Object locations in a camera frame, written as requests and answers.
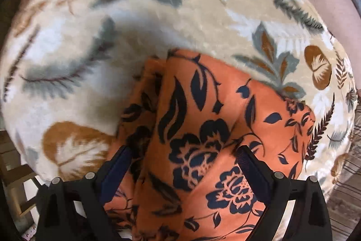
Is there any orange black floral shirt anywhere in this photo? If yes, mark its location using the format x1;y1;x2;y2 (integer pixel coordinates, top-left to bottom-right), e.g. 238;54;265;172
105;49;315;240

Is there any striped brown floral cushion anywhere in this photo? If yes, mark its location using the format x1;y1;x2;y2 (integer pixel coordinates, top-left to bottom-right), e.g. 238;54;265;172
327;106;360;240

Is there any wooden stool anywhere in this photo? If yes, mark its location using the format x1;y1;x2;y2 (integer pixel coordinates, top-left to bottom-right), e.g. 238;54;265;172
1;130;39;219

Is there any cream leaf-print fleece blanket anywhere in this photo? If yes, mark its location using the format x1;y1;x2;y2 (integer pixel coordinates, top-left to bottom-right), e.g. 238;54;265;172
1;0;357;194

